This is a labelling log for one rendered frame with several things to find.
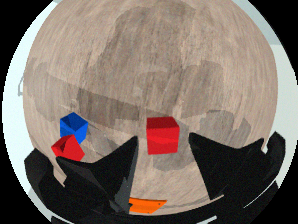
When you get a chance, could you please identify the blue cube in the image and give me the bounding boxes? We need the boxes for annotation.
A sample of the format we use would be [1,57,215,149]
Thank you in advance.
[60,112,88,145]

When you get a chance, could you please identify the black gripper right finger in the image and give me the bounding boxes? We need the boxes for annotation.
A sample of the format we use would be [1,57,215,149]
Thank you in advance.
[189,132,265,200]

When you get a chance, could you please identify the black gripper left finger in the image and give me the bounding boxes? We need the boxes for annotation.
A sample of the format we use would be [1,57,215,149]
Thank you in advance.
[56,136,138,212]

